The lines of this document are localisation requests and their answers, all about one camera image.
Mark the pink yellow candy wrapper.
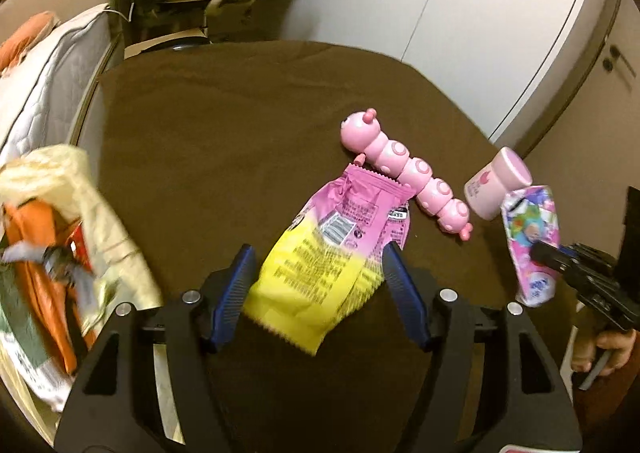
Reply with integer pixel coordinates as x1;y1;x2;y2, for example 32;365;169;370
243;164;412;355

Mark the person's right hand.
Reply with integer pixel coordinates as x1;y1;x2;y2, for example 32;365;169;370
570;307;636;376

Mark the beige plastic trash bag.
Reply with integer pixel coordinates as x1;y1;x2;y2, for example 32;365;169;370
0;143;164;414

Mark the orange pillow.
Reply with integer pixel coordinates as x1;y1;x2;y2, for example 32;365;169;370
0;11;60;77

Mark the orange snack bag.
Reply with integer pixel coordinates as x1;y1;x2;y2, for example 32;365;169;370
2;199;96;375

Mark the pink caterpillar toy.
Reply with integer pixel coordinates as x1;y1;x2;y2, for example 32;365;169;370
341;109;473;242

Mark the black round bin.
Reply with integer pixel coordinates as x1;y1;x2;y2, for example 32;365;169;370
124;28;210;59

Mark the grey quilted mattress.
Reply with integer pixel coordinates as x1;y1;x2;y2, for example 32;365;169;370
1;4;114;164

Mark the pink lidded bottle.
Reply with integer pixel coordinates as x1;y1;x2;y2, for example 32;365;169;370
464;147;533;220

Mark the colourful cartoon foil wrapper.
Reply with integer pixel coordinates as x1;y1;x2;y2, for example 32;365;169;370
500;186;560;307

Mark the brown table cloth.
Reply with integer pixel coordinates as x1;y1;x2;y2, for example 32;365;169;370
91;42;496;452

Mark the green white paper package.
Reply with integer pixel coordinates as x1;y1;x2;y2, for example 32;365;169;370
1;239;107;412

